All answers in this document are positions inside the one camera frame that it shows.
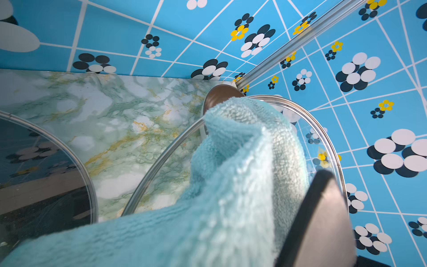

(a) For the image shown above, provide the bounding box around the light teal microfiber cloth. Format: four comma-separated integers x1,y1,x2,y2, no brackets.
2,98,309,267

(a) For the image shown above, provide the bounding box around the glass pot lid black handle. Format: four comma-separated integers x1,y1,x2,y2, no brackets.
123,96,357,267

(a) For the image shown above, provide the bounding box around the glass lid on black pan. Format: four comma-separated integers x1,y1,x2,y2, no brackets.
0,111,100,234

